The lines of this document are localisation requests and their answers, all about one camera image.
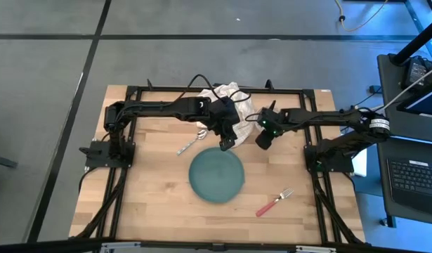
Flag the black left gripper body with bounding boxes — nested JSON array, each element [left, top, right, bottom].
[[208, 96, 242, 140]]

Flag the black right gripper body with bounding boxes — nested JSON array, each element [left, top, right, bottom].
[[254, 108, 285, 151]]

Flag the white checked cloth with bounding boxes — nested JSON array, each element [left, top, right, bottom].
[[195, 82, 269, 149]]

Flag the metal spoon light handle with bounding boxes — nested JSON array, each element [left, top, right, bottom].
[[176, 129, 209, 157]]

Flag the teal round plate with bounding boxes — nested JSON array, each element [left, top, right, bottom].
[[188, 146, 246, 205]]

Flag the fork with red handle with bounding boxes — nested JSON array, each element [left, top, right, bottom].
[[255, 187, 295, 218]]

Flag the white box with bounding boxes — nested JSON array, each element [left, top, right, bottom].
[[351, 147, 368, 178]]

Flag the black side cart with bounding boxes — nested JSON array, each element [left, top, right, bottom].
[[376, 52, 432, 228]]

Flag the black power adapter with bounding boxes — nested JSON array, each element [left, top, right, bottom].
[[401, 57, 431, 89]]

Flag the black laptop keyboard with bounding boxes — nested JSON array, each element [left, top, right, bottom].
[[386, 156, 432, 215]]

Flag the dark flat screen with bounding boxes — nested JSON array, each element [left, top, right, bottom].
[[396, 86, 432, 119]]

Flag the black diagonal pole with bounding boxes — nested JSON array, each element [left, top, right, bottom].
[[390, 16, 432, 67]]

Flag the black crossbeam silver brackets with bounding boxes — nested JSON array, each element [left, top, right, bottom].
[[0, 237, 432, 253]]

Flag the grey furniture leg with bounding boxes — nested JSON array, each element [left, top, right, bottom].
[[0, 153, 19, 170]]

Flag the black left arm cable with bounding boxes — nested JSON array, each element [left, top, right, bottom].
[[180, 73, 252, 104]]

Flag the black aluminium table frame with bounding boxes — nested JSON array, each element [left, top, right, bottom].
[[70, 79, 367, 253]]

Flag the yellow floor cable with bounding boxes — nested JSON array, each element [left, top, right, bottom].
[[334, 0, 391, 33]]

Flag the white cable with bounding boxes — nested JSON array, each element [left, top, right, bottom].
[[381, 64, 432, 112]]

